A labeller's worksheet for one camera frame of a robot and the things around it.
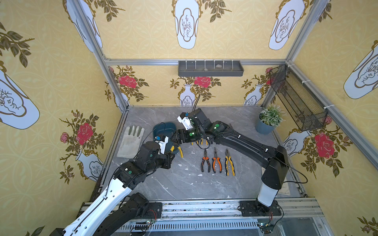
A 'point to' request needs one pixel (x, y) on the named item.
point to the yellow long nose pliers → (181, 153)
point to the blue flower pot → (263, 128)
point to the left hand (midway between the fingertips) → (175, 155)
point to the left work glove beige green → (130, 142)
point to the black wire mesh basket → (306, 111)
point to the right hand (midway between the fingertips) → (174, 142)
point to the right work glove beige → (284, 189)
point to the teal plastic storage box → (167, 129)
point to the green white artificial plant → (272, 115)
